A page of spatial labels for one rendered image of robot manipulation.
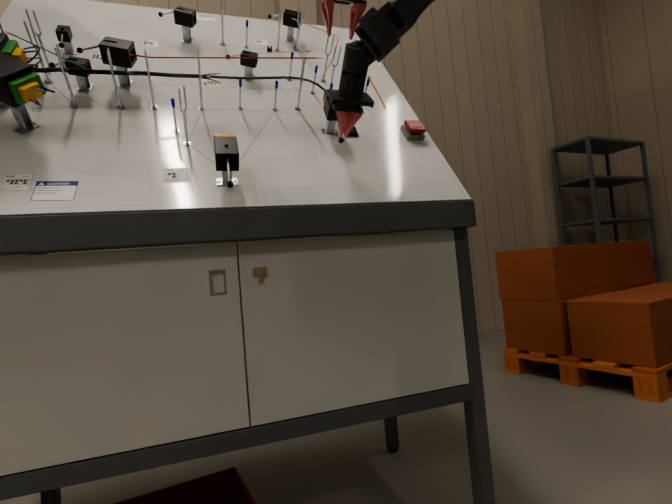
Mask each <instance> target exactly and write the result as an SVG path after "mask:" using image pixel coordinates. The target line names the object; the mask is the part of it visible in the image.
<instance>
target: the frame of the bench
mask: <svg viewBox="0 0 672 504"><path fill-rule="evenodd" d="M451 230H454V239H455V249H456V259H457V269H458V279H459V288H460V298H461V308H462V318H463V328H464V338H465V348H466V358H467V368H468V377H469V383H468V384H463V385H458V386H453V387H448V388H443V389H438V390H433V391H428V392H422V393H417V394H412V395H407V396H402V397H397V398H392V399H387V400H382V401H377V402H372V403H367V404H362V405H357V406H352V407H347V408H342V409H337V410H332V411H326V412H321V413H316V414H311V415H306V416H301V417H296V418H291V419H286V420H281V421H276V422H271V423H266V424H261V425H256V426H251V424H250V426H249V427H246V428H241V429H236V430H231V431H225V432H220V433H215V434H210V435H205V436H200V437H195V438H190V439H185V440H180V441H175V442H170V443H165V444H160V445H155V446H150V447H145V448H140V449H135V450H129V451H124V452H119V453H114V454H109V455H104V456H99V457H94V458H89V459H84V460H79V461H74V462H69V463H64V464H59V465H54V466H49V467H44V468H39V469H34V470H28V471H23V472H18V473H13V474H8V475H3V476H0V501H2V500H7V499H11V498H16V497H21V496H25V495H30V494H35V493H39V492H40V495H41V504H61V490H60V488H63V487H67V486H72V485H77V484H82V483H86V482H91V481H96V480H100V479H105V478H110V477H114V476H119V475H124V474H128V473H133V472H138V471H142V470H147V469H152V468H156V467H161V466H166V465H170V464H175V463H180V462H185V461H189V460H194V459H199V458H203V457H208V456H213V455H217V454H222V453H227V452H231V451H236V450H241V449H245V448H250V447H255V446H259V445H264V444H269V443H273V442H278V441H283V440H288V439H292V438H297V437H302V436H306V435H311V434H316V433H320V432H325V431H330V430H334V429H339V428H344V427H348V426H353V425H358V424H362V423H367V422H372V421H376V420H381V419H384V427H385V438H386V446H387V447H388V451H389V452H392V453H393V452H397V451H398V448H399V438H398V427H397V416H400V415H405V414H409V413H414V412H419V411H423V410H428V409H433V408H437V407H442V406H447V405H451V404H456V403H461V402H463V403H464V413H465V423H466V433H467V443H468V453H469V463H470V473H471V483H472V493H473V503H474V504H495V494H494V484H493V475H492V465H491V455H490V445H489V436H488V426H487V416H486V406H485V397H484V387H483V377H482V368H481V358H480V348H479V338H478V329H477V319H476V309H475V299H474V290H473V280H472V270H471V261H470V251H469V241H468V231H467V228H458V229H451Z"/></svg>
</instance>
